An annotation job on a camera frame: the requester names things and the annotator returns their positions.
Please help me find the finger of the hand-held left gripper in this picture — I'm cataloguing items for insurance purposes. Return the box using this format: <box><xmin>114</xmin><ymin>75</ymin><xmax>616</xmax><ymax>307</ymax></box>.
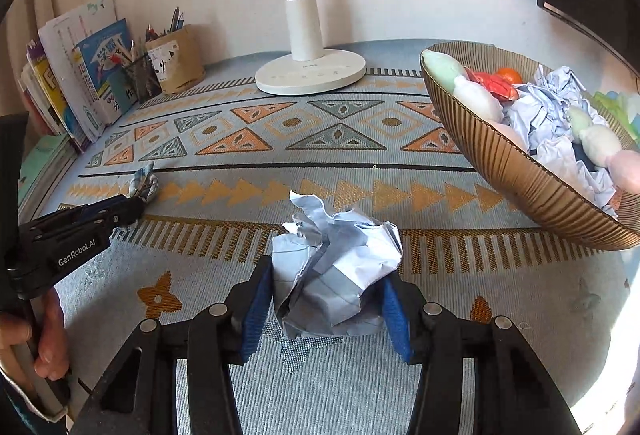
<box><xmin>65</xmin><ymin>194</ymin><xmax>147</xmax><ymax>228</ymax></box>

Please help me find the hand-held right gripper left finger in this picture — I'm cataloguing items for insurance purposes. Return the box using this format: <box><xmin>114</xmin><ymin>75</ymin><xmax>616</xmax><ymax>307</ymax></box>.
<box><xmin>75</xmin><ymin>255</ymin><xmax>275</xmax><ymax>435</ymax></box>

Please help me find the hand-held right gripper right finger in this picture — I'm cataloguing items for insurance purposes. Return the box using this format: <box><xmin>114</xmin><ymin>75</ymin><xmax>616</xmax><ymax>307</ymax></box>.
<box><xmin>380</xmin><ymin>272</ymin><xmax>583</xmax><ymax>435</ymax></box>

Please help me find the gold ribbed bowl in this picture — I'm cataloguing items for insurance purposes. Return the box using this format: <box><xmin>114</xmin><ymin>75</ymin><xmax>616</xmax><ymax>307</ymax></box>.
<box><xmin>419</xmin><ymin>41</ymin><xmax>640</xmax><ymax>252</ymax></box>

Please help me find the large three-ball plush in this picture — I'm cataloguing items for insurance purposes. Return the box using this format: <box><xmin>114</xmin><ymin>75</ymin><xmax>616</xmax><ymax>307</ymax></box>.
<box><xmin>421</xmin><ymin>51</ymin><xmax>531</xmax><ymax>150</ymax></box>

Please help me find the orange snack packet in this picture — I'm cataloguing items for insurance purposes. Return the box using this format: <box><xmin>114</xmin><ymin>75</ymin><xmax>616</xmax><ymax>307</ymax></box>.
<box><xmin>470</xmin><ymin>71</ymin><xmax>518</xmax><ymax>100</ymax></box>

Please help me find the small three-ball plush keychain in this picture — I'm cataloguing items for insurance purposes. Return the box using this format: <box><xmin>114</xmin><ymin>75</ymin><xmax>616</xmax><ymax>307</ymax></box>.
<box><xmin>567</xmin><ymin>107</ymin><xmax>640</xmax><ymax>193</ymax></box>

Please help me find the person's left forearm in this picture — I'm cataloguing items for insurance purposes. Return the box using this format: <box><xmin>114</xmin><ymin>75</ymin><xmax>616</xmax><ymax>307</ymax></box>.
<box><xmin>0</xmin><ymin>360</ymin><xmax>66</xmax><ymax>435</ymax></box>

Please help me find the person's left hand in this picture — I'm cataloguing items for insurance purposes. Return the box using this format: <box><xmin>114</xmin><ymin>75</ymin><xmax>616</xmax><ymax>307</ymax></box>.
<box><xmin>0</xmin><ymin>287</ymin><xmax>70</xmax><ymax>381</ymax></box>

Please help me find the green flat book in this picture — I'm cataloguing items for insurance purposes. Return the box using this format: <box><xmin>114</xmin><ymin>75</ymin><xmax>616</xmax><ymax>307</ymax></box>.
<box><xmin>17</xmin><ymin>135</ymin><xmax>76</xmax><ymax>216</ymax></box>

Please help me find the dark teal book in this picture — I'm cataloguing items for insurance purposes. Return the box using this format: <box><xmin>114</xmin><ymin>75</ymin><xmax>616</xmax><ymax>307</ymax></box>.
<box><xmin>106</xmin><ymin>77</ymin><xmax>138</xmax><ymax>116</ymax></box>

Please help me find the black mesh pen holder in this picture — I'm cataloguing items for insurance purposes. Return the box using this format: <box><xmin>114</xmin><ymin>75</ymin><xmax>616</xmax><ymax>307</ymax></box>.
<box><xmin>121</xmin><ymin>52</ymin><xmax>163</xmax><ymax>104</ymax></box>

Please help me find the row of upright books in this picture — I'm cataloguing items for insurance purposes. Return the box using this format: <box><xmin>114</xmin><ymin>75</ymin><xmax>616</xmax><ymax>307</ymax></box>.
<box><xmin>20</xmin><ymin>40</ymin><xmax>83</xmax><ymax>153</ymax></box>

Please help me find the blue cover book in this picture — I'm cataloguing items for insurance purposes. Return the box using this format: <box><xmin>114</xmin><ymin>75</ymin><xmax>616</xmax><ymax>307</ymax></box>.
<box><xmin>75</xmin><ymin>19</ymin><xmax>133</xmax><ymax>126</ymax></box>

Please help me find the bunch of pencils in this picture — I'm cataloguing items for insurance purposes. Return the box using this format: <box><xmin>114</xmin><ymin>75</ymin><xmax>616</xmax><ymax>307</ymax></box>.
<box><xmin>112</xmin><ymin>40</ymin><xmax>151</xmax><ymax>66</ymax></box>

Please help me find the brown paper pen holder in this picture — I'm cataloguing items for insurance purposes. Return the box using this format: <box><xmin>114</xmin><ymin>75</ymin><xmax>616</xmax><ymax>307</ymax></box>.
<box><xmin>145</xmin><ymin>25</ymin><xmax>206</xmax><ymax>94</ymax></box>

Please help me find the bunch of pens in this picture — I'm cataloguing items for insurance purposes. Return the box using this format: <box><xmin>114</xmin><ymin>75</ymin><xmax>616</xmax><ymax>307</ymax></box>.
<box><xmin>145</xmin><ymin>6</ymin><xmax>186</xmax><ymax>40</ymax></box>

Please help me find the beige curtain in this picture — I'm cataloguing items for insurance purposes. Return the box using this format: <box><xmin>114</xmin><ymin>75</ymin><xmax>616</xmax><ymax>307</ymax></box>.
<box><xmin>0</xmin><ymin>0</ymin><xmax>66</xmax><ymax>66</ymax></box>

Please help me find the white desk lamp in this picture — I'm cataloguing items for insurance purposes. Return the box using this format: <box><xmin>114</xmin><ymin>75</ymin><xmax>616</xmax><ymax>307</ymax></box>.
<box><xmin>255</xmin><ymin>0</ymin><xmax>367</xmax><ymax>96</ymax></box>

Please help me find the light green object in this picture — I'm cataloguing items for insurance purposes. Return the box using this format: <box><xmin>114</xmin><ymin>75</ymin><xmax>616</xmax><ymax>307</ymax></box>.
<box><xmin>595</xmin><ymin>90</ymin><xmax>640</xmax><ymax>140</ymax></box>

